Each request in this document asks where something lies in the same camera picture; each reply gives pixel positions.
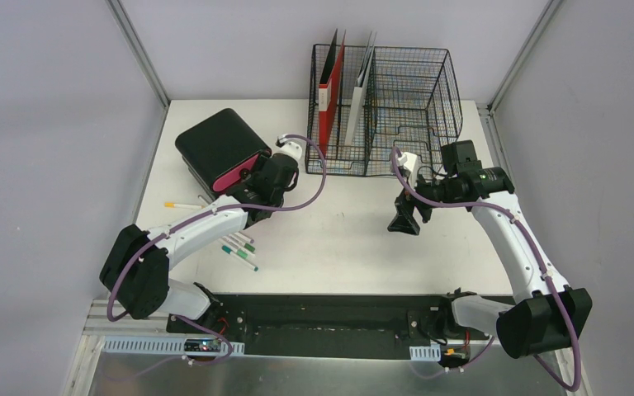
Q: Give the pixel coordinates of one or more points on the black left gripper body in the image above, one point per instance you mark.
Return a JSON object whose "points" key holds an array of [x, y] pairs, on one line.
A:
{"points": [[248, 184]]}

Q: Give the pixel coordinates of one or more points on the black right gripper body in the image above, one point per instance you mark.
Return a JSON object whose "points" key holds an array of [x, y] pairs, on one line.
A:
{"points": [[408, 202]]}

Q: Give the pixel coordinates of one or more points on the black pink drawer unit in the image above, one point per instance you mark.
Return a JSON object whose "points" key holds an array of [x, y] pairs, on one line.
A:
{"points": [[219, 148]]}

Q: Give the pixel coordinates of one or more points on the red notebook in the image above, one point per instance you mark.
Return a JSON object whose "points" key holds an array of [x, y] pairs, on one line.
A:
{"points": [[329, 90]]}

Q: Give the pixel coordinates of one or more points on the grey notebook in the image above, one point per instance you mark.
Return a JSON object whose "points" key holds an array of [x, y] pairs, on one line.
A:
{"points": [[359, 90]]}

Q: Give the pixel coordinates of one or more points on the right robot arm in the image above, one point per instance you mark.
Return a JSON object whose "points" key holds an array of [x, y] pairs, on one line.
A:
{"points": [[547, 314]]}

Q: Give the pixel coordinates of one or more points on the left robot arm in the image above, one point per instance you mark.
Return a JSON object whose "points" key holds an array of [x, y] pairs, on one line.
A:
{"points": [[137, 268]]}

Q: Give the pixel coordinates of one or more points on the teal tipped white pen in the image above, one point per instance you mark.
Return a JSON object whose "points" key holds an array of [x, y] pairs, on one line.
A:
{"points": [[239, 255]]}

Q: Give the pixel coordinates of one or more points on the white pen orange cap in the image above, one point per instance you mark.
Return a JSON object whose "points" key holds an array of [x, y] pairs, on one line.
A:
{"points": [[175, 205]]}

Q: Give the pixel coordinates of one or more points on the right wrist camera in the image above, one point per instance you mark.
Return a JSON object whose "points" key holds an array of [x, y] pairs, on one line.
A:
{"points": [[407, 165]]}

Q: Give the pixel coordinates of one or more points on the black wire mesh organizer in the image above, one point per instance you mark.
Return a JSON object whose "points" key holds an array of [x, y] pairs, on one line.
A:
{"points": [[411, 100]]}

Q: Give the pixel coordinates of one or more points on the white cable duct right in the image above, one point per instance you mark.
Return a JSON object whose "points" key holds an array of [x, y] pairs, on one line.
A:
{"points": [[430, 352]]}

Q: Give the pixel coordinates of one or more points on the white cable duct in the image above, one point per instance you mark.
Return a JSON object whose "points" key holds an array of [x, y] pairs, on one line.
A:
{"points": [[195, 346], [430, 352]]}

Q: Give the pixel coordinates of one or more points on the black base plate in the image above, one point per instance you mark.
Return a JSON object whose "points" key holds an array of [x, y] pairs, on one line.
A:
{"points": [[378, 327]]}

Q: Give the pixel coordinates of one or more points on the white cable duct left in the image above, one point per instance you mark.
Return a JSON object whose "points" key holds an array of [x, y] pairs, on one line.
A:
{"points": [[195, 346]]}

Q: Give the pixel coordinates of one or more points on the aluminium frame rail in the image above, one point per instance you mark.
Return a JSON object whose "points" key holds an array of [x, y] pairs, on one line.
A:
{"points": [[97, 323]]}

